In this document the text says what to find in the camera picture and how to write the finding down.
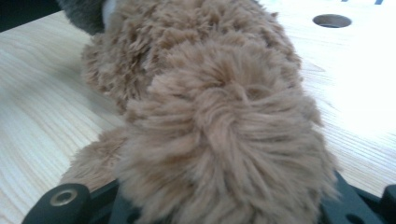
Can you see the brown teddy bear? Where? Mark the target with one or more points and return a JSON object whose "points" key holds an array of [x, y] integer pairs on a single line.
{"points": [[218, 124]]}

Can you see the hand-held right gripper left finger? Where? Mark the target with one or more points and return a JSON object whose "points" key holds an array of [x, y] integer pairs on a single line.
{"points": [[124, 208]]}

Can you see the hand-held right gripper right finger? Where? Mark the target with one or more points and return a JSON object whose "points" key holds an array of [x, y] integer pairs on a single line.
{"points": [[348, 202]]}

